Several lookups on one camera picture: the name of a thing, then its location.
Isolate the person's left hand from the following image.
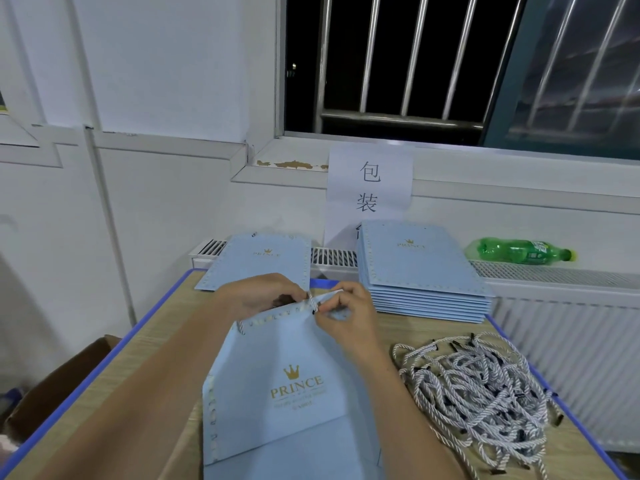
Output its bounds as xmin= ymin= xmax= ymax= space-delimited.
xmin=215 ymin=273 xmax=310 ymax=322

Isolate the person's right hand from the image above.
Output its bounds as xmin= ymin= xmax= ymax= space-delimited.
xmin=313 ymin=281 xmax=387 ymax=362

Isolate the white black-tipped rope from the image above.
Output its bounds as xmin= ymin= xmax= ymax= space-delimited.
xmin=312 ymin=287 xmax=347 ymax=308

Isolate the crown-print light blue paper bag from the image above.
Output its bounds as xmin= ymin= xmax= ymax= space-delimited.
xmin=202 ymin=295 xmax=386 ymax=480
xmin=195 ymin=231 xmax=313 ymax=293

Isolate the stack of blue paper bags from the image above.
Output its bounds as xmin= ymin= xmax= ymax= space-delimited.
xmin=357 ymin=221 xmax=491 ymax=324

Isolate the pile of white twisted ropes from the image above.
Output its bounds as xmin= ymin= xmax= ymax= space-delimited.
xmin=390 ymin=333 xmax=564 ymax=480

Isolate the person's left forearm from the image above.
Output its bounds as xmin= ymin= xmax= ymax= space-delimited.
xmin=30 ymin=295 xmax=241 ymax=480

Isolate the person's right forearm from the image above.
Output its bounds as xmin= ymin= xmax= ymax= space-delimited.
xmin=350 ymin=345 xmax=469 ymax=480

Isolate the blue-edged wooden desk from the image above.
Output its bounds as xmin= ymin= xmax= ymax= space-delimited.
xmin=0 ymin=269 xmax=626 ymax=480

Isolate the white paper sign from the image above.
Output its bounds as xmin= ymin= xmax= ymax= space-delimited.
xmin=323 ymin=143 xmax=414 ymax=248

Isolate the green plastic bottle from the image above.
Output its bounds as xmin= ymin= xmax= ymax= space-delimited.
xmin=465 ymin=237 xmax=574 ymax=267

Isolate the metal window grille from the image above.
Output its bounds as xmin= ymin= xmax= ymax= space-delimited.
xmin=285 ymin=0 xmax=526 ymax=146

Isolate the brown cardboard box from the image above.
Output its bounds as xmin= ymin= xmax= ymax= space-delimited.
xmin=0 ymin=335 xmax=121 ymax=446

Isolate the white framed window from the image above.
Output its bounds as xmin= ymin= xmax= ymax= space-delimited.
xmin=0 ymin=85 xmax=53 ymax=148

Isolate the teal framed sliding window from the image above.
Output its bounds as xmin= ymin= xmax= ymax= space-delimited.
xmin=485 ymin=0 xmax=640 ymax=161

